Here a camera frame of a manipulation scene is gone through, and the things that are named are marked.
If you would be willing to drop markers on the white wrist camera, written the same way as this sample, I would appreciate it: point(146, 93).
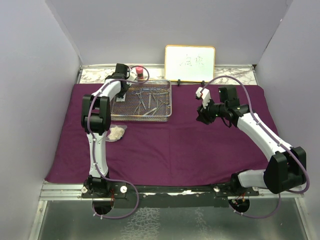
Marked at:
point(204, 95)
point(131, 75)

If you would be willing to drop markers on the steel clamp right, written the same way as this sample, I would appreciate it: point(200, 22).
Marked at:
point(162, 98)

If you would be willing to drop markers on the metal mesh tray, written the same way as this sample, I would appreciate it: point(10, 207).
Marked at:
point(125, 111)

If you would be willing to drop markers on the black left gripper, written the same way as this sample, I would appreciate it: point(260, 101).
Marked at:
point(120, 95)

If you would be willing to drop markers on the yellow framed whiteboard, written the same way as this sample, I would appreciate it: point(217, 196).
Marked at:
point(189, 63)

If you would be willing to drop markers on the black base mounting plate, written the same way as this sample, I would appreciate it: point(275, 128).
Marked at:
point(123, 196)

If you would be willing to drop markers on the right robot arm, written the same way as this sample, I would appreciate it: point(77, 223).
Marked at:
point(286, 168)

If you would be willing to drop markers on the pink lid spice bottle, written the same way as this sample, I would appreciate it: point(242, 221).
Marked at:
point(140, 72)

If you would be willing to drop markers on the white gauze bag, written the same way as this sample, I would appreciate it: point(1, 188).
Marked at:
point(116, 132)

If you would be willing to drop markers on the purple cloth wrap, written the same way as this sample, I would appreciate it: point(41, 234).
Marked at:
point(179, 152)

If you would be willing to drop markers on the aluminium frame rail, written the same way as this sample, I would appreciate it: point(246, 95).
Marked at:
point(74, 191)

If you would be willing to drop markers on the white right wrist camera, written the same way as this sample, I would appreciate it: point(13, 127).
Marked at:
point(204, 95)

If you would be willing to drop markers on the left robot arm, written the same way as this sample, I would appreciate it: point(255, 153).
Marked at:
point(96, 121)

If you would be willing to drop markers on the steel forceps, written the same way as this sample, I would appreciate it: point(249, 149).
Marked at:
point(139, 94)

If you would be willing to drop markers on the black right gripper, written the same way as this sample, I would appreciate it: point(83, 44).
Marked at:
point(204, 115)

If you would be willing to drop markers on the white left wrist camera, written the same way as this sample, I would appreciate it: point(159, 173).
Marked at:
point(131, 75)

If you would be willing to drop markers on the steel tweezers front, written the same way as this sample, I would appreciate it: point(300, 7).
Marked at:
point(151, 112)

